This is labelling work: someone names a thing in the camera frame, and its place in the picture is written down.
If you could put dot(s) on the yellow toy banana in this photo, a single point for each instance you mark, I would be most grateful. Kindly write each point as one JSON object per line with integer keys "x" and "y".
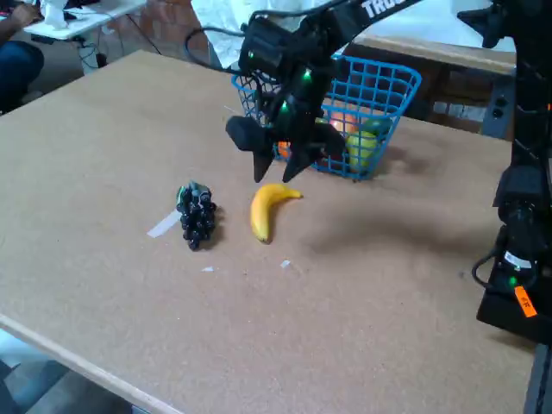
{"x": 259, "y": 211}

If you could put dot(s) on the person's right hand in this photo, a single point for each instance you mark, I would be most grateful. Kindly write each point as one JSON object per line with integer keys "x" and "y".
{"x": 26, "y": 14}

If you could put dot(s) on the orange toy fruit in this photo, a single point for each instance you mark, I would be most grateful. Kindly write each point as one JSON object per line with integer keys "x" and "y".
{"x": 284, "y": 150}

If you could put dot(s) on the pink peach toy fruit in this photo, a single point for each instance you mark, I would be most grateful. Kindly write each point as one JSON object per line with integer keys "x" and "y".
{"x": 345, "y": 123}

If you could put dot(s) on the light green round toy fruit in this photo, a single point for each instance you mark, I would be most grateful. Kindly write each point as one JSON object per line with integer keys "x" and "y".
{"x": 361, "y": 151}

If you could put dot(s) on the dark green toy fruit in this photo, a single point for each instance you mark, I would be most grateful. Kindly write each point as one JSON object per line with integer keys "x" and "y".
{"x": 377, "y": 126}

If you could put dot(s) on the black toy grape bunch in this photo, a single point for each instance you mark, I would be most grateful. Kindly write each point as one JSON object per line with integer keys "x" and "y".
{"x": 197, "y": 217}

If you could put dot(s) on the small white tape piece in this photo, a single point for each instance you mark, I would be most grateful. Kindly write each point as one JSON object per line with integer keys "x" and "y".
{"x": 285, "y": 264}
{"x": 208, "y": 269}

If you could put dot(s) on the long white tape strip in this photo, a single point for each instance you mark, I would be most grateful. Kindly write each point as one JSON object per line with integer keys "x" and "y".
{"x": 164, "y": 224}

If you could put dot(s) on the white plastic sheet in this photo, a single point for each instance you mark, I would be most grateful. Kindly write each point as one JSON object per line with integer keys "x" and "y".
{"x": 215, "y": 13}

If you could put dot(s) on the white desk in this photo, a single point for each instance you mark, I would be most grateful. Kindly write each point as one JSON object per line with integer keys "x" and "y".
{"x": 95, "y": 15}

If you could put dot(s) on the white crumpled paper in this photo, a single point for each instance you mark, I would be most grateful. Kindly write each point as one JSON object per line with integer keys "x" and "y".
{"x": 55, "y": 13}

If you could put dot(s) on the person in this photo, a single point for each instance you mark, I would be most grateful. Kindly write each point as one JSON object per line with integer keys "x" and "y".
{"x": 19, "y": 73}

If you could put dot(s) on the black camera box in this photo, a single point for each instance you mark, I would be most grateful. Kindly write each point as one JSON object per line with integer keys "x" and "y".
{"x": 265, "y": 45}

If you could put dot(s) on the black metal frame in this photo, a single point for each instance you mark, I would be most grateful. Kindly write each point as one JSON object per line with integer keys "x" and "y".
{"x": 539, "y": 379}

